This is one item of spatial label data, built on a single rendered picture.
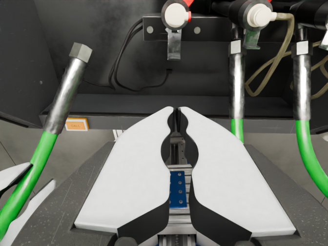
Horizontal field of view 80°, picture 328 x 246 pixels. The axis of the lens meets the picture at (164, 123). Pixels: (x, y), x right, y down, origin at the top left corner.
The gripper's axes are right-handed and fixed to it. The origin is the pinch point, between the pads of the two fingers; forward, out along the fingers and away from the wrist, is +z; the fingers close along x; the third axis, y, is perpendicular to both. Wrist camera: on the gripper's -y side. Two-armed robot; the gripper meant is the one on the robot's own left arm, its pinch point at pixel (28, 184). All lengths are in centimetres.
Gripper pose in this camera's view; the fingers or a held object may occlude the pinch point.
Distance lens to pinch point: 22.2
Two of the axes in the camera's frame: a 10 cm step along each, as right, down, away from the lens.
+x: 7.8, 6.1, 1.0
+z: 5.6, -7.6, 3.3
